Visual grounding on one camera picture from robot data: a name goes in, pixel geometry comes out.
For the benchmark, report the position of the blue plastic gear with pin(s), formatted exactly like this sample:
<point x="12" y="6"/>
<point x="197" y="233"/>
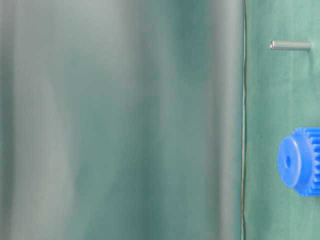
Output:
<point x="299" y="161"/>

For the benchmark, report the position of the silver metal shaft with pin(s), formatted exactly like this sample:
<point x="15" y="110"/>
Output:
<point x="281" y="45"/>

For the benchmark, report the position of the grey backdrop sheet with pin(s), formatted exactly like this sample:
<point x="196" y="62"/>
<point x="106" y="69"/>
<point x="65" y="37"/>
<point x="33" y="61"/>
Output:
<point x="121" y="119"/>

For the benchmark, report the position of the green table cloth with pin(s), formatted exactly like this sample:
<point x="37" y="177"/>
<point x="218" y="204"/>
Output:
<point x="282" y="94"/>

